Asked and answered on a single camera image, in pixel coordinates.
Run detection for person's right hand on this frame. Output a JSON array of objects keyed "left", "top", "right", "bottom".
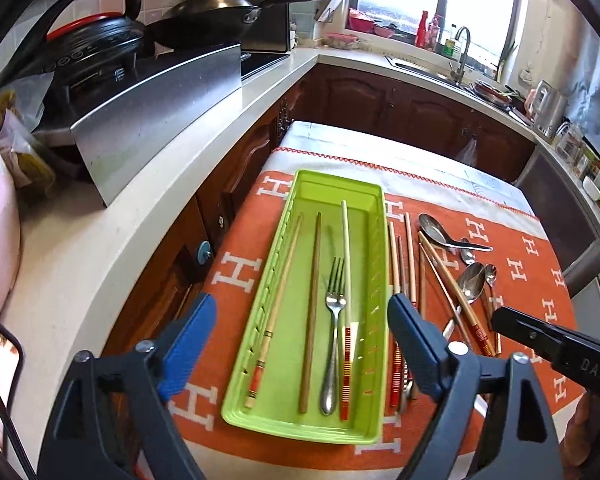
[{"left": 566, "top": 391, "right": 600, "bottom": 480}]

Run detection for tan chopstick orange striped end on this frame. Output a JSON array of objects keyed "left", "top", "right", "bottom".
[
  {"left": 418, "top": 231, "right": 496, "bottom": 357},
  {"left": 422, "top": 245, "right": 476, "bottom": 348}
]

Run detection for large metal spoon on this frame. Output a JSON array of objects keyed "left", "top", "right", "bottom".
[{"left": 441, "top": 262, "right": 487, "bottom": 338}]

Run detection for orange printed blanket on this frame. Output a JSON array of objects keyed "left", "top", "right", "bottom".
[{"left": 170, "top": 147, "right": 581, "bottom": 480}]

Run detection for red bottle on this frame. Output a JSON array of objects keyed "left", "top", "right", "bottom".
[{"left": 415, "top": 10, "right": 430, "bottom": 50}]

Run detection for pink food container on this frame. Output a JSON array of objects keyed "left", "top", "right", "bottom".
[{"left": 327, "top": 32, "right": 361, "bottom": 51}]

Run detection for dark metal panel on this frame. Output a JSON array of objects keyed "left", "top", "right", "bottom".
[{"left": 242, "top": 0, "right": 293, "bottom": 53}]

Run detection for black glass cooktop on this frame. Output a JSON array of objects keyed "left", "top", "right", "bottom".
[{"left": 241, "top": 50, "right": 291, "bottom": 81}]

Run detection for small spoon wooden handle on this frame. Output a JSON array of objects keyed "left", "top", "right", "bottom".
[{"left": 484, "top": 264, "right": 502, "bottom": 357}]

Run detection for stainless steel kettle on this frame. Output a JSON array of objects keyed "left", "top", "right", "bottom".
[{"left": 525, "top": 80, "right": 568, "bottom": 136}]

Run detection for green onion plant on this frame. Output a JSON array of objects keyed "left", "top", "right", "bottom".
[{"left": 497, "top": 40, "right": 518, "bottom": 81}]

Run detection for black wok with lid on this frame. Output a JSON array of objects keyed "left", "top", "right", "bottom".
[{"left": 152, "top": 0, "right": 328, "bottom": 51}]

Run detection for stack of dishes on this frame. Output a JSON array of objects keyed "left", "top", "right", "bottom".
[{"left": 467, "top": 80, "right": 513, "bottom": 108}]

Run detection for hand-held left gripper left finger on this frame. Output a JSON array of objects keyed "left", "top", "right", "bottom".
[{"left": 37, "top": 294, "right": 217, "bottom": 480}]

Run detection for metal fork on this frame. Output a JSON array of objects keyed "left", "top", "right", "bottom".
[{"left": 320, "top": 257, "right": 347, "bottom": 416}]

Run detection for hanging plastic bag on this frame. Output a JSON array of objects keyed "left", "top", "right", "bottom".
[{"left": 455, "top": 137, "right": 478, "bottom": 166}]

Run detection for light chopstick red black end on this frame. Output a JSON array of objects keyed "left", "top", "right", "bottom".
[{"left": 244, "top": 213, "right": 305, "bottom": 409}]

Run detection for hanging cleaver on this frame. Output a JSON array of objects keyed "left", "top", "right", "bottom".
[{"left": 319, "top": 0, "right": 352, "bottom": 24}]

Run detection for metal soup spoon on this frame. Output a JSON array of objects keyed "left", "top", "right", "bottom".
[{"left": 419, "top": 213, "right": 494, "bottom": 253}]

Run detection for plastic bag of food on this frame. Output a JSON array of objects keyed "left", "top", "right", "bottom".
[{"left": 0, "top": 72, "right": 56, "bottom": 196}]

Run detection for stainless steel appliance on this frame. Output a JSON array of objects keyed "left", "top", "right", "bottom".
[{"left": 515, "top": 147, "right": 600, "bottom": 296}]

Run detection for green plastic utensil tray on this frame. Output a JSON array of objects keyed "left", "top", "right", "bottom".
[{"left": 221, "top": 169, "right": 387, "bottom": 446}]

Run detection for stainless steel sink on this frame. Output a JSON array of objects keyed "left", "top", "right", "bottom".
[{"left": 385, "top": 55, "right": 461, "bottom": 83}]

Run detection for glass jar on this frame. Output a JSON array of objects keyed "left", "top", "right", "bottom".
[{"left": 555, "top": 120, "right": 586, "bottom": 161}]

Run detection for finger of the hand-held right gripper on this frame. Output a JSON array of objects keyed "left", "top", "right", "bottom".
[{"left": 490, "top": 305, "right": 563, "bottom": 362}]

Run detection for red bowl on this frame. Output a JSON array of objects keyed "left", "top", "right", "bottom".
[{"left": 349, "top": 8, "right": 376, "bottom": 33}]

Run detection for black electric pressure cooker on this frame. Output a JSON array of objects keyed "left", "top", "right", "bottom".
[{"left": 10, "top": 0, "right": 156, "bottom": 106}]

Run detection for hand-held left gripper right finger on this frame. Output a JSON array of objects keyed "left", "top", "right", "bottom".
[{"left": 387, "top": 294, "right": 563, "bottom": 480}]

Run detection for stainless steel splash guard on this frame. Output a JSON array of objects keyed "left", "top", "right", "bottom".
[{"left": 70, "top": 42, "right": 243, "bottom": 208}]

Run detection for metal faucet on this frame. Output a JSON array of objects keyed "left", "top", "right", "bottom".
[{"left": 450, "top": 26, "right": 473, "bottom": 86}]

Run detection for brown wooden kitchen cabinets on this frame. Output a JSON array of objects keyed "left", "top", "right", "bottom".
[{"left": 102, "top": 62, "right": 536, "bottom": 361}]

